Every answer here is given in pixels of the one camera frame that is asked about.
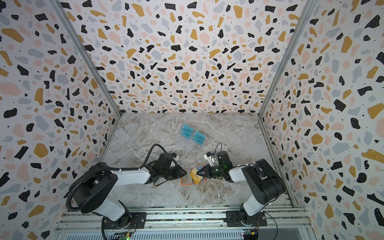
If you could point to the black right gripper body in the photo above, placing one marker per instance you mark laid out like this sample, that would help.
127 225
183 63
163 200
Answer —
208 171

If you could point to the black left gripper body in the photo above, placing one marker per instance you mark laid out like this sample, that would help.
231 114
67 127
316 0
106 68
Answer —
173 173

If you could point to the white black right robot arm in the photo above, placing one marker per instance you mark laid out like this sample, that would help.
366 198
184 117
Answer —
264 182

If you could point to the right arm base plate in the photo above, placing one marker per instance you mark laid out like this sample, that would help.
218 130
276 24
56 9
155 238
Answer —
242 219

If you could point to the gold VIP card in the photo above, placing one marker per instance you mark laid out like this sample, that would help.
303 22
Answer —
195 176

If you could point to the teal VIP card left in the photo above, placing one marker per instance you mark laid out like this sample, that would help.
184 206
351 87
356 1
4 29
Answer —
186 131

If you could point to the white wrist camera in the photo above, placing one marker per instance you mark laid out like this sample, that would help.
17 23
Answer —
175 156
210 157

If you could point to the orange card wallet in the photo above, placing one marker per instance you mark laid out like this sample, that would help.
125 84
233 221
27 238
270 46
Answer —
187 180

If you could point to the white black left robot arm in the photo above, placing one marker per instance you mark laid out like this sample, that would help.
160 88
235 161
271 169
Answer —
91 192

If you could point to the teal VIP card right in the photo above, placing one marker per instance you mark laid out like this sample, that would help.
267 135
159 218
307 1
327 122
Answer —
199 138

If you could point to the aluminium corner post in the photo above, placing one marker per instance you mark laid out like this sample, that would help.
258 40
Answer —
65 21
306 14

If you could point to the teal vip card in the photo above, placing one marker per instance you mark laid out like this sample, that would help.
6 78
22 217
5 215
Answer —
199 138
186 131

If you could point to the aluminium left corner post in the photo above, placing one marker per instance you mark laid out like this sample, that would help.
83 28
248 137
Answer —
65 21

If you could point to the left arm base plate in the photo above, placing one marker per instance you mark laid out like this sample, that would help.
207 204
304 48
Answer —
131 221

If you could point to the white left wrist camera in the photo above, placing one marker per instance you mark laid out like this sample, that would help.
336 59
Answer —
175 156

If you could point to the clear acrylic card display stand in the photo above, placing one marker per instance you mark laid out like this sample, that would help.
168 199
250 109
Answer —
190 144

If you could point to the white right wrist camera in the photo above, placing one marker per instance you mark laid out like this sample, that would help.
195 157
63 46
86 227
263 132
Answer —
210 157

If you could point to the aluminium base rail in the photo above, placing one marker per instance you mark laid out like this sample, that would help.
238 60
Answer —
190 223

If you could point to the aluminium right corner post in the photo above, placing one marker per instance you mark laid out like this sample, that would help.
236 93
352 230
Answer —
306 14

